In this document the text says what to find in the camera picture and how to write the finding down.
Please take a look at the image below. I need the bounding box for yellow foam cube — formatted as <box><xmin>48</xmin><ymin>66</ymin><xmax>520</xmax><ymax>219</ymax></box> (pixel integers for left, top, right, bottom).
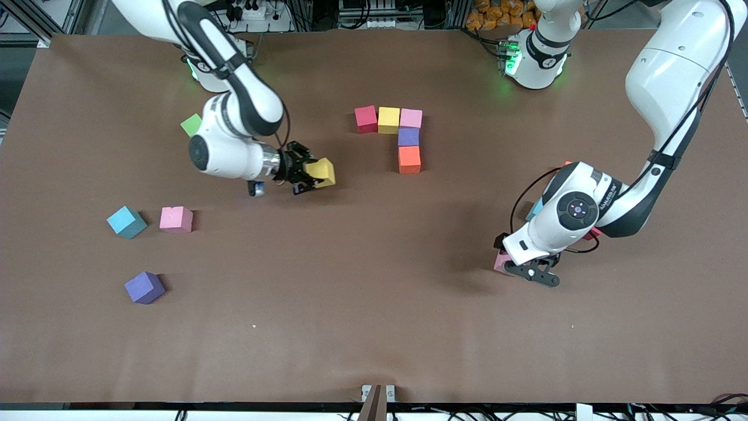
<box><xmin>378</xmin><ymin>106</ymin><xmax>401</xmax><ymax>135</ymax></box>
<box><xmin>303</xmin><ymin>158</ymin><xmax>337</xmax><ymax>188</ymax></box>

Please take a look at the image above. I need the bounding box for notched pink foam cube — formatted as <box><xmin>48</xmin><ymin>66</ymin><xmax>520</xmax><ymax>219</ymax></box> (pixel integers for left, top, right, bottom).
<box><xmin>159</xmin><ymin>206</ymin><xmax>194</xmax><ymax>234</ymax></box>

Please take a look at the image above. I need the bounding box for brown paper table cover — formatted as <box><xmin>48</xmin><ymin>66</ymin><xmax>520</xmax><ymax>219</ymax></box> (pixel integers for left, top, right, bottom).
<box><xmin>0</xmin><ymin>28</ymin><xmax>748</xmax><ymax>405</ymax></box>

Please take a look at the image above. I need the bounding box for white power strip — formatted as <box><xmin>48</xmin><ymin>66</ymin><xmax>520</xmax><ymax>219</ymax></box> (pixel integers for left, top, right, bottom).
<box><xmin>225</xmin><ymin>0</ymin><xmax>293</xmax><ymax>33</ymax></box>

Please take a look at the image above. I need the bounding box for grey electronics rack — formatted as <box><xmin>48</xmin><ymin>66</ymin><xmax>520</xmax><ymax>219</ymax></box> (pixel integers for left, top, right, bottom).
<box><xmin>338</xmin><ymin>0</ymin><xmax>410</xmax><ymax>29</ymax></box>

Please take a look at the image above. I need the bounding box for orange snack bag pile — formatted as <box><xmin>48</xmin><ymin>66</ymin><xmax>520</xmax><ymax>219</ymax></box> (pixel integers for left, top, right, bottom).
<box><xmin>466</xmin><ymin>0</ymin><xmax>541</xmax><ymax>31</ymax></box>

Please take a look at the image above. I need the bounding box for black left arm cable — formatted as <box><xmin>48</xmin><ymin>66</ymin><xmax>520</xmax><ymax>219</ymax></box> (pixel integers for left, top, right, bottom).
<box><xmin>510</xmin><ymin>0</ymin><xmax>738</xmax><ymax>253</ymax></box>

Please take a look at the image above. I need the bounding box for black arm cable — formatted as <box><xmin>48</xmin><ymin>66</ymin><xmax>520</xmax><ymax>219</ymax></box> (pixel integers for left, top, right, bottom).
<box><xmin>161</xmin><ymin>0</ymin><xmax>291</xmax><ymax>154</ymax></box>
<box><xmin>510</xmin><ymin>0</ymin><xmax>738</xmax><ymax>253</ymax></box>

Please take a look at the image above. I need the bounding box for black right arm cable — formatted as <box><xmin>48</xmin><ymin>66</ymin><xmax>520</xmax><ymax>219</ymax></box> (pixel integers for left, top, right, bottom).
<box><xmin>161</xmin><ymin>0</ymin><xmax>291</xmax><ymax>154</ymax></box>

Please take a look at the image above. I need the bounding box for silver camera mount bracket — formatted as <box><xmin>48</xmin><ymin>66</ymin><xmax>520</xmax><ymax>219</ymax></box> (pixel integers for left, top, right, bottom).
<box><xmin>361</xmin><ymin>384</ymin><xmax>396</xmax><ymax>403</ymax></box>

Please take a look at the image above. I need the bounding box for brown camera pole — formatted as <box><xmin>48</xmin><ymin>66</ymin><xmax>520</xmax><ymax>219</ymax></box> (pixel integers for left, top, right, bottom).
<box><xmin>358</xmin><ymin>385</ymin><xmax>387</xmax><ymax>421</ymax></box>

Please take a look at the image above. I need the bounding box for aluminium frame post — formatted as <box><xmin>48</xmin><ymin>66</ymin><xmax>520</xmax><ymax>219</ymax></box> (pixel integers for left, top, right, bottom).
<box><xmin>0</xmin><ymin>0</ymin><xmax>88</xmax><ymax>49</ymax></box>

